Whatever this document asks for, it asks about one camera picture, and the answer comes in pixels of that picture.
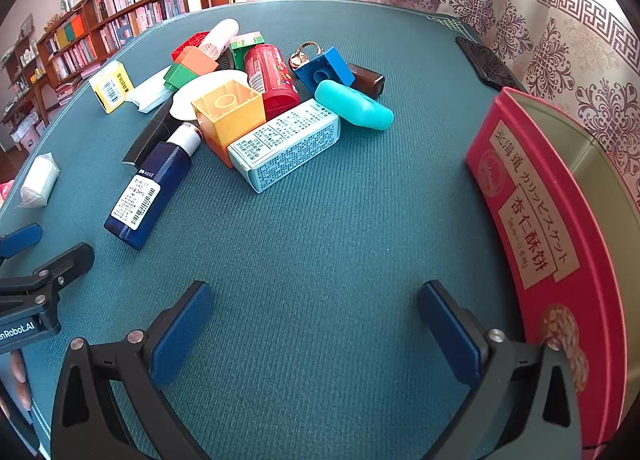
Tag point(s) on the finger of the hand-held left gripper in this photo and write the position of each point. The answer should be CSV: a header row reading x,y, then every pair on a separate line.
x,y
20,240
65,262

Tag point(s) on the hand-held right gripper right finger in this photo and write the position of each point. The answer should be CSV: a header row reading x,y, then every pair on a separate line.
x,y
450,335

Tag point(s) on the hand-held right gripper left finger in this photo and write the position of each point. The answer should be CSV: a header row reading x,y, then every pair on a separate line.
x,y
180,335

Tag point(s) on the white roll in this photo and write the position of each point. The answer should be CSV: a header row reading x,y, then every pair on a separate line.
x,y
37,180

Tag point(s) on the navy blue bottle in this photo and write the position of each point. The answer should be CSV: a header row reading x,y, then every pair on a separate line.
x,y
150,185

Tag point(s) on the red tin box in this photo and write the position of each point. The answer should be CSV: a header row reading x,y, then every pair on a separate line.
x,y
550,265

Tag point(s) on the yellow small box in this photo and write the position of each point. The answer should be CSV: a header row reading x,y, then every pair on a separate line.
x,y
110,87

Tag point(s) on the white packet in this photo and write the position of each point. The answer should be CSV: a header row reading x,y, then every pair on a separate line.
x,y
150,92

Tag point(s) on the light blue medicine box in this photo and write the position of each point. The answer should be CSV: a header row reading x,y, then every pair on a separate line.
x,y
285,150

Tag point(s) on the white round lid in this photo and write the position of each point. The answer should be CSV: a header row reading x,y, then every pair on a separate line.
x,y
197,95

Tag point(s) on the yellow and orange toy brick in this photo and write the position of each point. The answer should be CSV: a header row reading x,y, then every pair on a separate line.
x,y
230,115

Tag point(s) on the orange and green toy brick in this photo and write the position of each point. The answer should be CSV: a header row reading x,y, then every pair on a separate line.
x,y
195,62

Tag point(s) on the teal plastic case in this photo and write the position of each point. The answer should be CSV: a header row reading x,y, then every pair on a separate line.
x,y
357,107

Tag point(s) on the red can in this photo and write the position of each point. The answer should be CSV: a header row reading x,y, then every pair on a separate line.
x,y
272,85

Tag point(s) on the blue toy brick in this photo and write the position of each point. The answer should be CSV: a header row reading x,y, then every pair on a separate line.
x,y
325,67

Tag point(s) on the green felt desktop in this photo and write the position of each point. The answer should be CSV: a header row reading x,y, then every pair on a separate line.
x,y
325,240

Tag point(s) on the person's left hand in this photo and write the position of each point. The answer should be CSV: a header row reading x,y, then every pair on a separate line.
x,y
20,375

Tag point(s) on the red patterned cloth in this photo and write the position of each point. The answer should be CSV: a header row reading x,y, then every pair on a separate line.
x,y
5,192

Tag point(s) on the small wooden shelf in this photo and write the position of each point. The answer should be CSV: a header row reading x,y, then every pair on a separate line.
x,y
25,65

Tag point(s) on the red toy brick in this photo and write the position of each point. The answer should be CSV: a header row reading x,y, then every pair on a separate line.
x,y
187,45

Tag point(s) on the pink hair roller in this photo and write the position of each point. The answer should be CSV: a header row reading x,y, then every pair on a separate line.
x,y
220,37

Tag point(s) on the black smartphone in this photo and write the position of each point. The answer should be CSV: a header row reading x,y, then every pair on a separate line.
x,y
485,62

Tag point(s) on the green and pink toy brick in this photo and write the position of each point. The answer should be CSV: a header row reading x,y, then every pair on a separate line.
x,y
242,52

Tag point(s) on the patterned white tablecloth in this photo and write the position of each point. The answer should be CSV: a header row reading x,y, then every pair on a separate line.
x,y
550,40

